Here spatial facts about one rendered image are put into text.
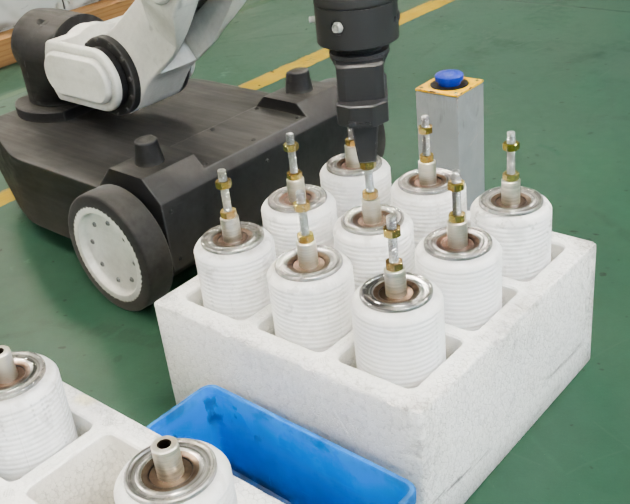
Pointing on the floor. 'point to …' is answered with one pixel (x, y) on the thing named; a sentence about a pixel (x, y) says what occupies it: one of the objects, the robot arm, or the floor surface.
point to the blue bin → (281, 453)
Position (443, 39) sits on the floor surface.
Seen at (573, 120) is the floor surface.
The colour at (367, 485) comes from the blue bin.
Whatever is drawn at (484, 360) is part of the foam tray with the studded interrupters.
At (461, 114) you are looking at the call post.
